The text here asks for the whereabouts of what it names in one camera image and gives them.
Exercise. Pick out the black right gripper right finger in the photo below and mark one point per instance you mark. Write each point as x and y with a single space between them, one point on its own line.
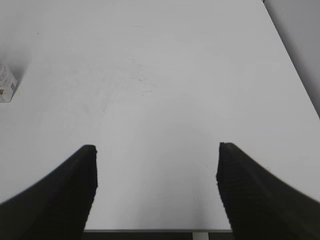
259 205

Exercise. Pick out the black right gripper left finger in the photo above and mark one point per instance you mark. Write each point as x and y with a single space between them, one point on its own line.
57 206

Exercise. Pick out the white strawberry yogurt bottle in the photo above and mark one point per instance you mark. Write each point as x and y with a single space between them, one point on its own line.
8 84

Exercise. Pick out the white table leg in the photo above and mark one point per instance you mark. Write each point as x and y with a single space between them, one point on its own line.
200 236

